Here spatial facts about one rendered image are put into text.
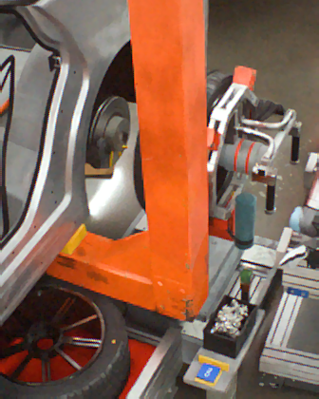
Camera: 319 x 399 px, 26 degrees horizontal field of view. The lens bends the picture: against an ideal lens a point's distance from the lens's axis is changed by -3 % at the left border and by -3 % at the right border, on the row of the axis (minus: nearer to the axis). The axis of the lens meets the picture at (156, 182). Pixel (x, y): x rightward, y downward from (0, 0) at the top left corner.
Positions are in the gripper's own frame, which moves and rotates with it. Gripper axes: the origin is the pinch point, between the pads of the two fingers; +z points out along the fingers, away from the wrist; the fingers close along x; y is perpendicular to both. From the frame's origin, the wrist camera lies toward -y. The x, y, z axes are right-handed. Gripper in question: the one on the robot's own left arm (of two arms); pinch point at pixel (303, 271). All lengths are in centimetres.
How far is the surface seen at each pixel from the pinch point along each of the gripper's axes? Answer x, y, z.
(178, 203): 53, 5, -15
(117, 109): 125, 13, -68
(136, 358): 82, 86, -4
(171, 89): 48, -38, -15
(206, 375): 42, 71, -1
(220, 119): 69, 4, -65
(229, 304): 51, 65, -32
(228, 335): 43, 65, -17
